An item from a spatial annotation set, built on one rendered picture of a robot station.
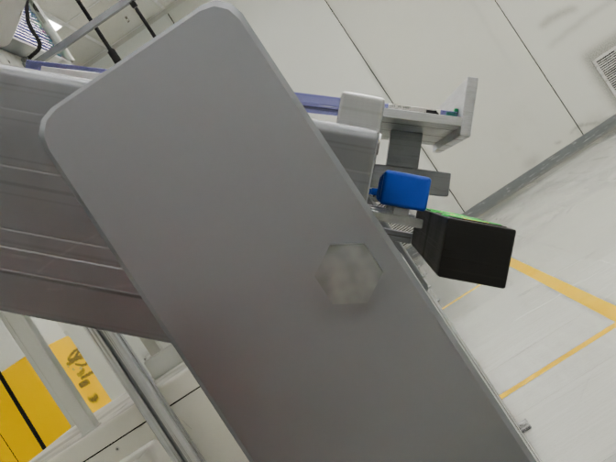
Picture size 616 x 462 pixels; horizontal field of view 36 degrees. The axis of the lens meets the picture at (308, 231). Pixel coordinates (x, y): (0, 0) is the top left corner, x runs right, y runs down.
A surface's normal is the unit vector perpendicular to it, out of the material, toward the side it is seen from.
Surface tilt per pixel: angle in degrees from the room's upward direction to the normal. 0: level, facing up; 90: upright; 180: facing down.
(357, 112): 90
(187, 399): 90
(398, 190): 90
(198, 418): 90
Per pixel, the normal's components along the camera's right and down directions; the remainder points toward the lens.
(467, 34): -0.06, 0.04
